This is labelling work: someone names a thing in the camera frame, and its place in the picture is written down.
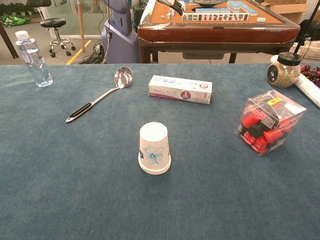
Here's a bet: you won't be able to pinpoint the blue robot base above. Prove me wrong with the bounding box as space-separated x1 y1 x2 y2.
101 0 141 64

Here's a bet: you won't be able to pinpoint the white pink toothpaste box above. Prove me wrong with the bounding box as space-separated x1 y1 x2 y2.
147 75 213 105

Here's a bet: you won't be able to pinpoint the transparent box red black items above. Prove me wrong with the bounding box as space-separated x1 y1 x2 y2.
234 89 308 157

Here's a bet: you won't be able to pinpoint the black robot hand background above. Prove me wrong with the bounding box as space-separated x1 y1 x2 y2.
156 0 187 17

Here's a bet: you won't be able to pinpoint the cardboard box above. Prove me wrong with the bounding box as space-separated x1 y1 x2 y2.
259 0 313 25

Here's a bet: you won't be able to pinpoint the white paper cup blue flower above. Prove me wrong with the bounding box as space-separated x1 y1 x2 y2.
137 121 172 175

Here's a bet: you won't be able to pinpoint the blue table cloth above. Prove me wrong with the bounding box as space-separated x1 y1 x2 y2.
0 62 320 240

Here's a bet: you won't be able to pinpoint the brown mahjong table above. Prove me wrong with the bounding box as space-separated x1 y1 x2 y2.
137 0 301 64

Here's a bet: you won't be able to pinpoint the row of mahjong tiles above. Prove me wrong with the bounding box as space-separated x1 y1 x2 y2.
181 12 250 22

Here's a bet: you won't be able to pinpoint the wooden pole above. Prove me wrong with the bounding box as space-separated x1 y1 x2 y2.
76 0 86 53

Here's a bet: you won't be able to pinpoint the glass jar black lid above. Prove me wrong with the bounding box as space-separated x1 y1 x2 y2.
266 51 303 89

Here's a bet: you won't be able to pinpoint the black swivel stool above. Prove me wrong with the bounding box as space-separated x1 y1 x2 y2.
39 17 77 59

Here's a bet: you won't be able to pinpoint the clear plastic water bottle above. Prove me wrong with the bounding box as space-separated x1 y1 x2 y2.
14 30 54 88

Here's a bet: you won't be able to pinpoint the white paper sheet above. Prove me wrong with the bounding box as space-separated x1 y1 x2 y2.
294 74 320 109

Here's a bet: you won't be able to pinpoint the red dried flowers bundle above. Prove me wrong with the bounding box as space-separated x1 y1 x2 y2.
299 63 320 88

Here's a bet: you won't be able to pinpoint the white plastic crate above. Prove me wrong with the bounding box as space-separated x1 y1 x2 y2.
289 39 320 61

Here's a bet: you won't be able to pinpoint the green bag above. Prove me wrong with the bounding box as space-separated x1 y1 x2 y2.
0 14 32 28

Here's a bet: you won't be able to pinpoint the steel ladle black handle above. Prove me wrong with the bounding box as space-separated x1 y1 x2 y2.
65 66 133 124

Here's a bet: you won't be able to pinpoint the black cables bundle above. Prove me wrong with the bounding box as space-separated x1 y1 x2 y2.
74 41 107 65

